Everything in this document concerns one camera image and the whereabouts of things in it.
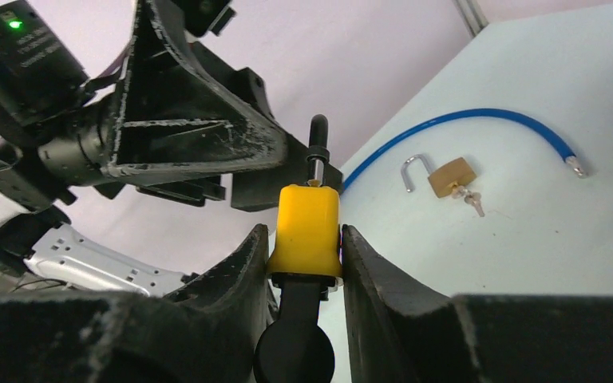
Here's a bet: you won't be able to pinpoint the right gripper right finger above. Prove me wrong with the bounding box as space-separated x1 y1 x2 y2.
342 225 613 382

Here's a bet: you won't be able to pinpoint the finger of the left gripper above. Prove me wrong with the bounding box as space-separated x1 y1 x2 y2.
229 134 345 214

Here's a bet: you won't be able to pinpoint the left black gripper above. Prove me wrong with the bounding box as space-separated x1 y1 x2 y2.
39 1 289 207

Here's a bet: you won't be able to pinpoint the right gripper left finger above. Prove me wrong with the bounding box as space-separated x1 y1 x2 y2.
0 224 269 382

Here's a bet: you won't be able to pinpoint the yellow black padlock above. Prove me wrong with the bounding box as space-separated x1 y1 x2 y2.
253 114 342 382

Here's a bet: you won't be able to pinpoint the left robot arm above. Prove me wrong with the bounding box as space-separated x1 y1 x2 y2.
0 1 344 297

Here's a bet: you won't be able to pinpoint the brass padlock keys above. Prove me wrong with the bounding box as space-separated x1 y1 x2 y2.
451 185 485 218

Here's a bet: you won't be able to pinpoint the brass padlock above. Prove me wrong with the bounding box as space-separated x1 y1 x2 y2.
400 153 477 199

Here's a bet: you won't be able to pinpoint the blue cable lock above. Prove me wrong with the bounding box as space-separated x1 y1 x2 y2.
341 108 589 192

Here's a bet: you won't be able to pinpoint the left aluminium frame post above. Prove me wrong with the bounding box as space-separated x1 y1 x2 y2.
453 0 489 38

